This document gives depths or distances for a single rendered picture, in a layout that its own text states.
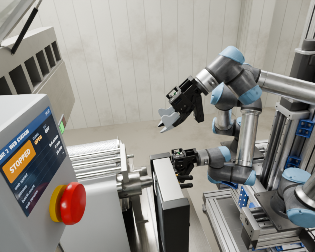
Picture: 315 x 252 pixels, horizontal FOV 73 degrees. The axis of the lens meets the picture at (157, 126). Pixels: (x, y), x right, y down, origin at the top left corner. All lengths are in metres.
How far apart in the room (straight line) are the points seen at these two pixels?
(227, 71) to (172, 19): 2.54
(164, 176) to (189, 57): 2.96
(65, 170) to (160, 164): 0.33
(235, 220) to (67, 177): 1.82
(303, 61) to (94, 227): 1.03
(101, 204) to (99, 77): 2.93
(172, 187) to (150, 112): 3.13
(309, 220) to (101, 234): 0.79
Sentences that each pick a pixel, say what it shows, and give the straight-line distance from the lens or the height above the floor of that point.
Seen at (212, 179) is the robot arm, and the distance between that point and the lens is 1.10.
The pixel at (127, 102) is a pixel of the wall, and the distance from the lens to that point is 3.45.
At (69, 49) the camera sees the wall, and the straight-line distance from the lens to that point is 3.31.
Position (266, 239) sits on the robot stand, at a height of 0.68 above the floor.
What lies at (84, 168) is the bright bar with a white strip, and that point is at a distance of 0.51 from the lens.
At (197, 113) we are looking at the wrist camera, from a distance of 0.77.
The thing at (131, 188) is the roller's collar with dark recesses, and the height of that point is 1.35.
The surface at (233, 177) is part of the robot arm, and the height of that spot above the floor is 1.02.
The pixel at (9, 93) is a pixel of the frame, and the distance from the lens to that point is 0.89.
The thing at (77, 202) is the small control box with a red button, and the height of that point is 1.64.
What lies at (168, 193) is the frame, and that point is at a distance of 0.43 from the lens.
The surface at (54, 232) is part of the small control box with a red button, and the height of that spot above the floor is 1.62.
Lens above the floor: 1.76
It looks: 31 degrees down
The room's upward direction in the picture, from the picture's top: 4 degrees counter-clockwise
